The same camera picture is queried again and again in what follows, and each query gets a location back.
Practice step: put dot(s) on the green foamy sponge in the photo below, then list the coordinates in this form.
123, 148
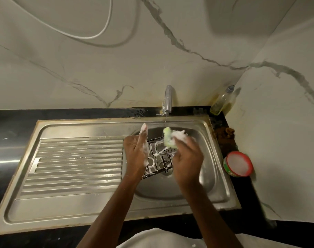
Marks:
168, 138

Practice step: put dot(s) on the brown scrubber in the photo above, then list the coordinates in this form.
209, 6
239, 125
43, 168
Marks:
225, 132

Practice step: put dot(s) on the stainless steel sink with drainboard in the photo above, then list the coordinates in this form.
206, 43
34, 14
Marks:
74, 178

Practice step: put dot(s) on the clear dish liquid bottle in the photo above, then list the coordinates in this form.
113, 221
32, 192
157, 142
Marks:
221, 102

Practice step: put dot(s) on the person's right fingers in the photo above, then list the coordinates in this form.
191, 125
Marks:
182, 138

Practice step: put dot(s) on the person's right forearm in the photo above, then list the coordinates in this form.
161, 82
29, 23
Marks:
208, 216

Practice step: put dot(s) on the round red-rimmed soap tub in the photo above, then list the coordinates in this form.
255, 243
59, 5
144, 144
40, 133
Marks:
238, 164

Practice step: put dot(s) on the person's left forearm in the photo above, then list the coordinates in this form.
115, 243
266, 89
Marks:
113, 211

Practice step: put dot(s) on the person's left hand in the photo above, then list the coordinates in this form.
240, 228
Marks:
133, 154

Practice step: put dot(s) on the chrome faucet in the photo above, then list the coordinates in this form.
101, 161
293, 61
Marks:
168, 99

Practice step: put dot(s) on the person's right hand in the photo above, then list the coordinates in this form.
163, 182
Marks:
188, 162

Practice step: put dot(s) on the person's left fingers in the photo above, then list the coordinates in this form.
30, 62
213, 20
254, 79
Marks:
144, 138

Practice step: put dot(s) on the sink drain strainer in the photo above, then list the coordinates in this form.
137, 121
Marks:
167, 171

